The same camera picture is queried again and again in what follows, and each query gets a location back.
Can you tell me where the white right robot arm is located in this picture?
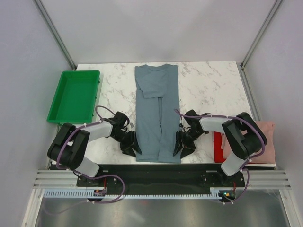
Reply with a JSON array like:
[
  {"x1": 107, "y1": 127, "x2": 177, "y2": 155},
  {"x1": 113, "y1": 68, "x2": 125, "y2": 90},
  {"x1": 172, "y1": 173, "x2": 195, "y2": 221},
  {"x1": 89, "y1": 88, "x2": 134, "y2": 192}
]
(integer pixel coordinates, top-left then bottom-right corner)
[{"x1": 173, "y1": 109, "x2": 267, "y2": 186}]

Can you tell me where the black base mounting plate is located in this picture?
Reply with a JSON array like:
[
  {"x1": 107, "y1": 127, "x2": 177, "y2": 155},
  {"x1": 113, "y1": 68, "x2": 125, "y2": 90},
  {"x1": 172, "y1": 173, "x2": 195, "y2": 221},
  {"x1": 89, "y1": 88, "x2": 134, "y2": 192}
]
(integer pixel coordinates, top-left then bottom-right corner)
[{"x1": 77, "y1": 164, "x2": 245, "y2": 195}]

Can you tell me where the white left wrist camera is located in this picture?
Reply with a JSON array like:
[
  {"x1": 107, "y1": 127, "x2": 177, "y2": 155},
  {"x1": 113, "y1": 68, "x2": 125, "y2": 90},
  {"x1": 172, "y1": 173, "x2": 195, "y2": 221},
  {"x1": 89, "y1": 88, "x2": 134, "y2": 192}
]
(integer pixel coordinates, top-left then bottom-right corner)
[{"x1": 126, "y1": 122, "x2": 134, "y2": 131}]

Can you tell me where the white folded t shirt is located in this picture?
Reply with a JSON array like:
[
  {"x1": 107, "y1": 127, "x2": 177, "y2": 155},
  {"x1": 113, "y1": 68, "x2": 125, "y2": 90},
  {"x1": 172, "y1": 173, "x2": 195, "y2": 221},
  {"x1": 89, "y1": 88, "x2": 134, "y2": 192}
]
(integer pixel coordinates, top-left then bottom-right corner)
[{"x1": 246, "y1": 163, "x2": 276, "y2": 168}]

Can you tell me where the aluminium corner post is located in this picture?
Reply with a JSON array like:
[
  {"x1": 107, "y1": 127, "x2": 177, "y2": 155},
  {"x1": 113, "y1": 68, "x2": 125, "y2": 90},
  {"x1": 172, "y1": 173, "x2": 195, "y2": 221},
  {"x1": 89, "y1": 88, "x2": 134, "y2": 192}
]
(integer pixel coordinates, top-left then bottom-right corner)
[
  {"x1": 33, "y1": 0, "x2": 77, "y2": 70},
  {"x1": 240, "y1": 0, "x2": 284, "y2": 70}
]

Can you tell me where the pink folded t shirt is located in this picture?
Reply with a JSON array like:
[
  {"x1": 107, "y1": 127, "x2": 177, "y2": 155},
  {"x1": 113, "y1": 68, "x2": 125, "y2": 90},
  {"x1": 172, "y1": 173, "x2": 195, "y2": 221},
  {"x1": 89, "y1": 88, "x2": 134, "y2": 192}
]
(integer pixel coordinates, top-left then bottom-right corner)
[{"x1": 217, "y1": 121, "x2": 276, "y2": 164}]

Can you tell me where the aluminium right corner post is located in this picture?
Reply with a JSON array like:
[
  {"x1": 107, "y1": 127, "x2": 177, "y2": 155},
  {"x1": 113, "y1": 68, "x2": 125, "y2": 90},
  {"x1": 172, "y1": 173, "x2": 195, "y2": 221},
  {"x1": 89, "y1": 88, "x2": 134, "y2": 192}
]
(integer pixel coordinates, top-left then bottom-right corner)
[{"x1": 240, "y1": 0, "x2": 284, "y2": 70}]

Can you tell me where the light blue cable duct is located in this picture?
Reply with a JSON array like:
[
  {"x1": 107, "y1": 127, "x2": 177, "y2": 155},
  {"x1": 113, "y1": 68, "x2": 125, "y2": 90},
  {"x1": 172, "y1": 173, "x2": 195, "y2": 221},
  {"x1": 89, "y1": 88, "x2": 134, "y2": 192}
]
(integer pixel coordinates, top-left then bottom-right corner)
[{"x1": 43, "y1": 189, "x2": 222, "y2": 199}]

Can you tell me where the aluminium left corner post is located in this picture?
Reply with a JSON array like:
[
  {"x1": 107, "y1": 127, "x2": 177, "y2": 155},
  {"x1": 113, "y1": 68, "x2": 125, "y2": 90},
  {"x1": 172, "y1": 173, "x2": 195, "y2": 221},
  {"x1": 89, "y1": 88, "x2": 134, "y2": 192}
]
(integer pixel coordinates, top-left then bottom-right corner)
[{"x1": 33, "y1": 0, "x2": 77, "y2": 70}]

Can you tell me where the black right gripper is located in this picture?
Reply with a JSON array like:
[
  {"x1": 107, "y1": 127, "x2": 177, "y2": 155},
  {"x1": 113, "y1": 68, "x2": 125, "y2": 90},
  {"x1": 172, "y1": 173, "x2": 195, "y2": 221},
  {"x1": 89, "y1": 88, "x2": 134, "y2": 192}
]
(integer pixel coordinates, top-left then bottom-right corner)
[{"x1": 173, "y1": 128, "x2": 203, "y2": 159}]

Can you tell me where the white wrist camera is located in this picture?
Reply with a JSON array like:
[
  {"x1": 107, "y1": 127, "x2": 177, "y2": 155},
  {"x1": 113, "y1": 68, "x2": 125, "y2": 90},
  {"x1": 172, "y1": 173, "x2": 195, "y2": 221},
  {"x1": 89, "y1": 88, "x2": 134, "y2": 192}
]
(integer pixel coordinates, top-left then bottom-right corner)
[
  {"x1": 178, "y1": 120, "x2": 185, "y2": 131},
  {"x1": 126, "y1": 122, "x2": 134, "y2": 131}
]

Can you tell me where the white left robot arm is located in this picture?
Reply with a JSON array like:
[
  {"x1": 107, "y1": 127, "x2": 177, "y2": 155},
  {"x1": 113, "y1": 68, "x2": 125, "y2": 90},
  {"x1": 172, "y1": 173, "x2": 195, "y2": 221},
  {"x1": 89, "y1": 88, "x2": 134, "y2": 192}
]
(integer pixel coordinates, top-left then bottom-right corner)
[{"x1": 47, "y1": 112, "x2": 142, "y2": 186}]

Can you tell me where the green plastic bin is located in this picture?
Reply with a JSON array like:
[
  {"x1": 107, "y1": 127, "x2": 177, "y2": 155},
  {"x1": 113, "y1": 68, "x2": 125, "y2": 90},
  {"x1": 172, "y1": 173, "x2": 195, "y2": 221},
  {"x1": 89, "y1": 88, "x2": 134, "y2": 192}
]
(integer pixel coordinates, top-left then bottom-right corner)
[{"x1": 47, "y1": 70, "x2": 101, "y2": 124}]

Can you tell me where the blue grey t shirt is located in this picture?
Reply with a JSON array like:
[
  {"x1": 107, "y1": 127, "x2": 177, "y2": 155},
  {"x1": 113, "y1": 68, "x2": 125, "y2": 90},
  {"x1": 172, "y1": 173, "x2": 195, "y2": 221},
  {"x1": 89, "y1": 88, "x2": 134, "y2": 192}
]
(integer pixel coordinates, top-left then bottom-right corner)
[{"x1": 134, "y1": 64, "x2": 181, "y2": 164}]

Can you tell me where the aluminium front frame rail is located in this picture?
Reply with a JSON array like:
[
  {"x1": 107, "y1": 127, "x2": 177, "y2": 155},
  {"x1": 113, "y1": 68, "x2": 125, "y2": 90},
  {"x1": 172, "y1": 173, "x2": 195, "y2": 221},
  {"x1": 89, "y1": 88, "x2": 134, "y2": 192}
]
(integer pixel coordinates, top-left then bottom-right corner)
[{"x1": 33, "y1": 170, "x2": 291, "y2": 190}]

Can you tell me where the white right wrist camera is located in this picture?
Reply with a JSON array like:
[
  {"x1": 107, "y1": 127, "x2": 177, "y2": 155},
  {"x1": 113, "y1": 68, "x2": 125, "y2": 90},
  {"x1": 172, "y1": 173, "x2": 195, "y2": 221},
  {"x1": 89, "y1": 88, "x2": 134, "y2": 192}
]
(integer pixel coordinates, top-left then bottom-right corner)
[{"x1": 178, "y1": 120, "x2": 185, "y2": 131}]

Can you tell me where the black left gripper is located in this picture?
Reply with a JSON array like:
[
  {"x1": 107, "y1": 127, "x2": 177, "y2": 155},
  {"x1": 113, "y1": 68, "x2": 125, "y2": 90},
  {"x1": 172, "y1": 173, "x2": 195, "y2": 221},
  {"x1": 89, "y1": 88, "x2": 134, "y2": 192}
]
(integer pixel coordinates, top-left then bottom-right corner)
[{"x1": 111, "y1": 130, "x2": 142, "y2": 157}]

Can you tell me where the red folded t shirt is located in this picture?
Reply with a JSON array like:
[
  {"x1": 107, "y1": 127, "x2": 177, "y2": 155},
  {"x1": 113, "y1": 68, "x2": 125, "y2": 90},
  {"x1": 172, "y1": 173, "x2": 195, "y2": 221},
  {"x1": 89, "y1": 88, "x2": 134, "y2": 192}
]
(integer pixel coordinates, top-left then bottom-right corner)
[{"x1": 213, "y1": 132, "x2": 227, "y2": 163}]

